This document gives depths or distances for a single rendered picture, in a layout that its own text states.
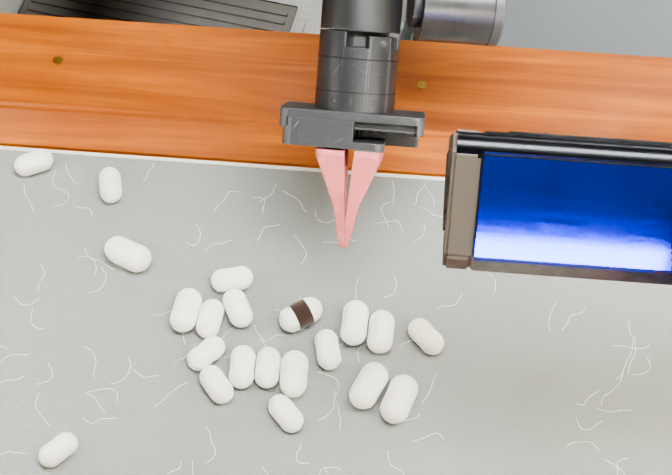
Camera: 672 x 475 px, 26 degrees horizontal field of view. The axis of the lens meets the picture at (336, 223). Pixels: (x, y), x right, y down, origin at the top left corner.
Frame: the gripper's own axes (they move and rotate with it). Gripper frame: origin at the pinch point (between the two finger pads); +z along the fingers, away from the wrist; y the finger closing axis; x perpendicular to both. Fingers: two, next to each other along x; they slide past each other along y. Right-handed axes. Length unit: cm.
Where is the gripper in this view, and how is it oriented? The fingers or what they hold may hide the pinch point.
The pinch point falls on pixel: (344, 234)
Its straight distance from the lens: 105.8
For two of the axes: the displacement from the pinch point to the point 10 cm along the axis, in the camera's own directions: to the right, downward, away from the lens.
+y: 10.0, 0.8, -0.4
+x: 0.5, -1.5, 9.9
